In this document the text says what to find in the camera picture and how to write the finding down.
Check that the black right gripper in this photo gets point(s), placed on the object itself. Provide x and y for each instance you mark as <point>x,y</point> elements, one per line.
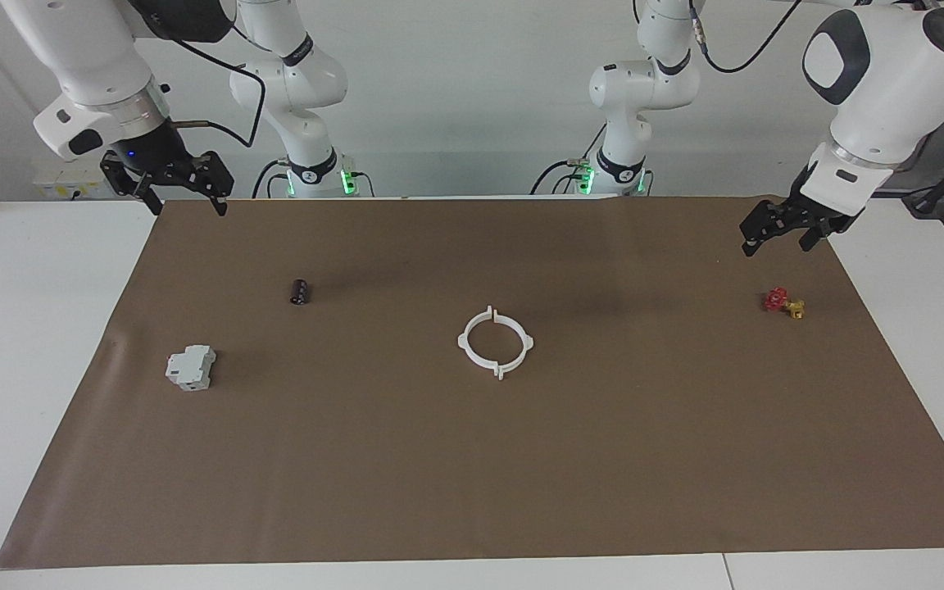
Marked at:
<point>156,160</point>

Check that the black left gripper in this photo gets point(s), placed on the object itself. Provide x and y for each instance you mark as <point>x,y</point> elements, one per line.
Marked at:
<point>812,209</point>

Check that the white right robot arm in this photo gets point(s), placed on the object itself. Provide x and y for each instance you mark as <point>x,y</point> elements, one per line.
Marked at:
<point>87,57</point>

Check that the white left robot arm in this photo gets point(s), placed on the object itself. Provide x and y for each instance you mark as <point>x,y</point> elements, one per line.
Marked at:
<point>882,90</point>

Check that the red handwheel brass valve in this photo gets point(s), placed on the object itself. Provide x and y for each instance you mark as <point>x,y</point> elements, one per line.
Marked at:
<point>777,300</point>

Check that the white power strip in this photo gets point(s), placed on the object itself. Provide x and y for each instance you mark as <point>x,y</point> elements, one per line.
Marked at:
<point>58,184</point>

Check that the black cylindrical capacitor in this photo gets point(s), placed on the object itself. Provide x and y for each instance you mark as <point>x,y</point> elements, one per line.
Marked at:
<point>300,292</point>

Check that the white circuit breaker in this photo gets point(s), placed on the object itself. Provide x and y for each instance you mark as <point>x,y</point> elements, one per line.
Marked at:
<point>189,369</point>

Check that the brown paper mat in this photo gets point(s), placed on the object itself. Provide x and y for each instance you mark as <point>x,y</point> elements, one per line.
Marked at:
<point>472,459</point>

